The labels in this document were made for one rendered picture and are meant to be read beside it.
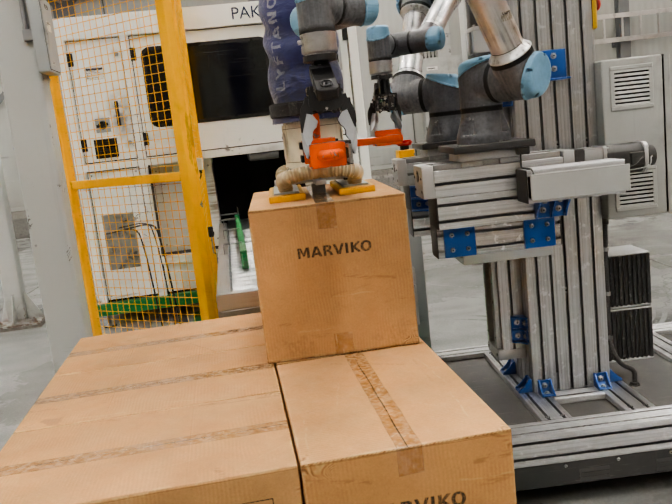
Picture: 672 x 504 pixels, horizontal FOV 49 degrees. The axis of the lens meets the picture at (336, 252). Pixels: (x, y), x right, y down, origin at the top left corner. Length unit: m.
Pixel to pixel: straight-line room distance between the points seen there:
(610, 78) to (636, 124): 0.16
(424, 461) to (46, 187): 2.27
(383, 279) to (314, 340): 0.24
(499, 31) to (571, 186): 0.44
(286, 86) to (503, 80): 0.58
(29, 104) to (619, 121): 2.24
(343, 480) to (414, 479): 0.13
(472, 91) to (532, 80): 0.19
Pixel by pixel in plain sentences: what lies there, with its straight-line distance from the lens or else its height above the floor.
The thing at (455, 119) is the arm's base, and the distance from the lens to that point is 2.56.
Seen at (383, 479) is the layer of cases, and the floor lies 0.49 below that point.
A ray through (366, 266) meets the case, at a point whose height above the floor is 0.77.
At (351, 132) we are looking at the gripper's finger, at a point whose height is 1.11.
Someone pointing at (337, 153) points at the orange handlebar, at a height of 1.07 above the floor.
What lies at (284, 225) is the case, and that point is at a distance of 1.85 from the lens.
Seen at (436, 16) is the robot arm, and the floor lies 1.45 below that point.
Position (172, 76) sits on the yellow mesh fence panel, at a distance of 3.26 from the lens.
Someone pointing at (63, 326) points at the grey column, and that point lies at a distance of 3.35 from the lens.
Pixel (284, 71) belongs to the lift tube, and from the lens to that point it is 2.07.
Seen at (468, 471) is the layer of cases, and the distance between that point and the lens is 1.44.
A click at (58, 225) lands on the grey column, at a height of 0.85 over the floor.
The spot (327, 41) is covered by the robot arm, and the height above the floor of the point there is 1.30.
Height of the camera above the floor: 1.13
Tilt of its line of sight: 10 degrees down
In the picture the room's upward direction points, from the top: 6 degrees counter-clockwise
